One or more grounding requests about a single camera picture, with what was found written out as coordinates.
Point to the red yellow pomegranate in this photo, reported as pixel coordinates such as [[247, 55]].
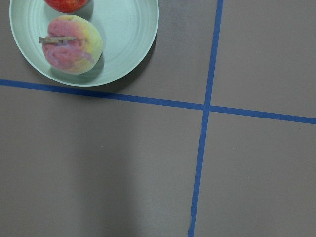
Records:
[[66, 6]]

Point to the yellow pink peach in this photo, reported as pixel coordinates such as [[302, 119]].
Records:
[[73, 56]]

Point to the green plate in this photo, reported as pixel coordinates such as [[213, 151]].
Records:
[[128, 29]]

